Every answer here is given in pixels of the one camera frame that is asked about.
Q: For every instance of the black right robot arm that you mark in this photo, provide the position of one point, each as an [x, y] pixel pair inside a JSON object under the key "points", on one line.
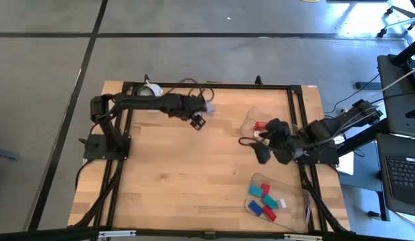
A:
{"points": [[323, 130]]}

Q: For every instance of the white rectangular block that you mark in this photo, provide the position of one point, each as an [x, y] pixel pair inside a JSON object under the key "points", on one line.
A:
{"points": [[283, 203]]}

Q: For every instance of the black laptop keyboard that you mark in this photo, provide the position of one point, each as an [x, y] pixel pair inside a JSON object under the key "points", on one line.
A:
{"points": [[405, 174]]}

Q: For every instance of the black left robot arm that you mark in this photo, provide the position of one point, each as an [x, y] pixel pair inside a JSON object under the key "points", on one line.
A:
{"points": [[110, 134]]}

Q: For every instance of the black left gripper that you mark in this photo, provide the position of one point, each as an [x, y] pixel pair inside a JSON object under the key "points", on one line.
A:
{"points": [[180, 105]]}

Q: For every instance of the white paper sheet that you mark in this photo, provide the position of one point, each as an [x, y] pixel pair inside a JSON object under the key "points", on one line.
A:
{"points": [[346, 164]]}

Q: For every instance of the red power adapter block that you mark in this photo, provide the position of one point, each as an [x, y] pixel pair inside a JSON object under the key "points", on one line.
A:
{"points": [[260, 125]]}

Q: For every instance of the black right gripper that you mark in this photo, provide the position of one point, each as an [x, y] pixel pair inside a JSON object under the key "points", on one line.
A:
{"points": [[279, 134]]}

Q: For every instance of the grey side desk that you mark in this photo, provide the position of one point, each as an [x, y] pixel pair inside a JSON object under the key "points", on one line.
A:
{"points": [[400, 117]]}

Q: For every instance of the black aluminium table frame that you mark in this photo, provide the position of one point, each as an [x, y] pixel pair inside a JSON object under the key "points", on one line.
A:
{"points": [[234, 86]]}

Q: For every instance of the grey floor object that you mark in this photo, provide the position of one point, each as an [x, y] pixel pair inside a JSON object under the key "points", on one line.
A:
{"points": [[5, 154]]}

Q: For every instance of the purple flat item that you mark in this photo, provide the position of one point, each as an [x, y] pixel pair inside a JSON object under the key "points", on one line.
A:
{"points": [[307, 211]]}

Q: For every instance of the lavender power adapter block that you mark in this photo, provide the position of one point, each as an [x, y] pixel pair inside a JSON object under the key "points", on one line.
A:
{"points": [[211, 108]]}

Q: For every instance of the pink power adapter block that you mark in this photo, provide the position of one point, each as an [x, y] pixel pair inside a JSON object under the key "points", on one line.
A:
{"points": [[257, 134]]}

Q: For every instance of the clear plastic bin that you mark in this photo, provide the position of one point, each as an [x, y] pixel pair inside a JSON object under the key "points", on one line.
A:
{"points": [[291, 221], [249, 117]]}

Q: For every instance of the black crossbar with silver brackets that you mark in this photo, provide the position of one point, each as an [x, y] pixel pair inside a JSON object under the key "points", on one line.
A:
{"points": [[207, 236]]}

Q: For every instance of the office swivel chair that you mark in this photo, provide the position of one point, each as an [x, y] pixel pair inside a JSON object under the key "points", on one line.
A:
{"points": [[411, 19]]}

